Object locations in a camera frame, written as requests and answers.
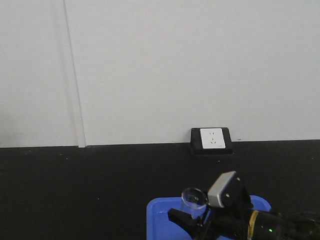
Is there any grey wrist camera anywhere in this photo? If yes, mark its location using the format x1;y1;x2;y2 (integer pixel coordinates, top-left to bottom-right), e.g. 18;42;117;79
207;170;242;208

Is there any clear glass beaker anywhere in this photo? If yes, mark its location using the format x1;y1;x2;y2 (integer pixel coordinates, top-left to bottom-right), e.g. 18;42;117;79
180;187;208;219

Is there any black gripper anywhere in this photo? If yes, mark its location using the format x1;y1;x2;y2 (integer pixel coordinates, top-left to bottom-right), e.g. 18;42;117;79
167;184;253;240

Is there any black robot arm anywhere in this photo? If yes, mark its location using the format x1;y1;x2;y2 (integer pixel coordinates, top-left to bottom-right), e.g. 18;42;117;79
168;187;320;240

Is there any blue plastic tray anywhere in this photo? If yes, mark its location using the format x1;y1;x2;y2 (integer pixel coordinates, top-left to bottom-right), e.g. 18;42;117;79
146;195;273;240

